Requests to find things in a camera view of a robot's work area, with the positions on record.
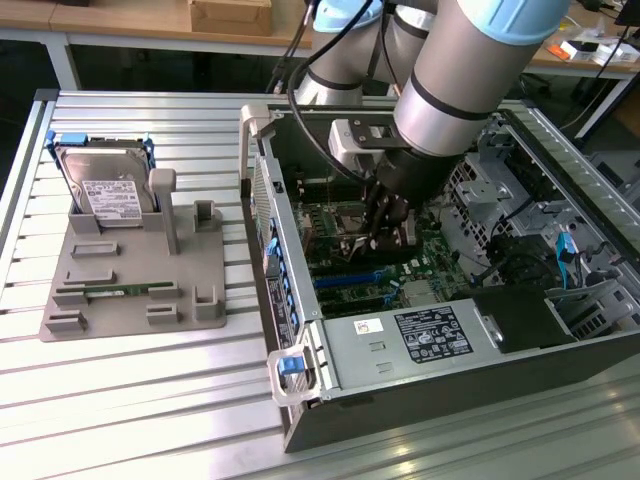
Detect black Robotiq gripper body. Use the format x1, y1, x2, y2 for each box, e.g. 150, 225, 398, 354
373, 148, 465, 205

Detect black graphics card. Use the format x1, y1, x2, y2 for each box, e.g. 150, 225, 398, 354
335, 219, 417, 267

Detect green motherboard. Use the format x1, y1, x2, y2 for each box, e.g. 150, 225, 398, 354
289, 198, 472, 321

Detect black RAM slot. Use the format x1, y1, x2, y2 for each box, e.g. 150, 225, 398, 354
296, 188, 369, 204
295, 177, 369, 192

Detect silver chipset heatsink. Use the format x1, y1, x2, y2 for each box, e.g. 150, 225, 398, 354
401, 282, 444, 308

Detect blue expansion slot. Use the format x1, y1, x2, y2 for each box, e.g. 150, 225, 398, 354
313, 271, 380, 290

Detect metal disk bay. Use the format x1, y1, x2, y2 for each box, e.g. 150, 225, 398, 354
442, 149, 532, 252

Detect black expansion slot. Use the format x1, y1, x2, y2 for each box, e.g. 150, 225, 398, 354
322, 299, 397, 319

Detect blue card retainer clips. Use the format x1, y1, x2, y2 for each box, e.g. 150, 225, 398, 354
264, 219, 304, 336

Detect black fan housing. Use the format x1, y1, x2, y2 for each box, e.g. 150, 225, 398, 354
487, 233, 557, 291

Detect grey power supply unit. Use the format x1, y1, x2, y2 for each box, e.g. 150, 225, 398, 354
319, 298, 502, 397

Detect black plastic shroud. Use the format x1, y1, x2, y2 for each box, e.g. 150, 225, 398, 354
462, 287, 577, 354

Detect open grey PC case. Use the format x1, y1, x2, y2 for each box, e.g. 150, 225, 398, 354
238, 102, 640, 454

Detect grey device beside table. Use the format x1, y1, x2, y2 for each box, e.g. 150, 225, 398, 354
584, 149, 640, 202

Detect orange and white box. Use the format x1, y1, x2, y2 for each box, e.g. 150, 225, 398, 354
548, 38, 600, 64

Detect cluttered wooden desk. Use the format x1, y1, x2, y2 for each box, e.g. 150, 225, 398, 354
519, 0, 640, 139

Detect brown cardboard box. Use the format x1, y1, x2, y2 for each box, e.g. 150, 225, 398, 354
188, 0, 274, 36

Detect grey plastic parts rack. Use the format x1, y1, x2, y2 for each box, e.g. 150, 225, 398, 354
38, 167, 229, 344

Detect black monitor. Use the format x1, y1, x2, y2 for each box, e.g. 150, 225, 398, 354
614, 0, 640, 27

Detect hard disk with blue carrier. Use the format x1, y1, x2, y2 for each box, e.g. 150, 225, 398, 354
45, 130, 157, 229

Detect green RAM stick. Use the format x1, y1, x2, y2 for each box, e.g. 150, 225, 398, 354
55, 281, 176, 298

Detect wooden desk with white legs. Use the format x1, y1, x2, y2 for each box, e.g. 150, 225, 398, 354
0, 0, 321, 91

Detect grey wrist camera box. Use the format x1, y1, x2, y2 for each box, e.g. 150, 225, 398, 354
328, 118, 404, 177

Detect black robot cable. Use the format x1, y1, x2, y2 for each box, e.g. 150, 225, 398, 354
273, 0, 401, 184

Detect grey case handle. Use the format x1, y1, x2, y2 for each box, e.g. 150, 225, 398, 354
239, 103, 284, 181

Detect blue flat wire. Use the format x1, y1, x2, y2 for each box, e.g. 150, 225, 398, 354
554, 231, 579, 291

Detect clear case handle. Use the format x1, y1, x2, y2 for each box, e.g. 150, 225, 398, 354
267, 344, 321, 407

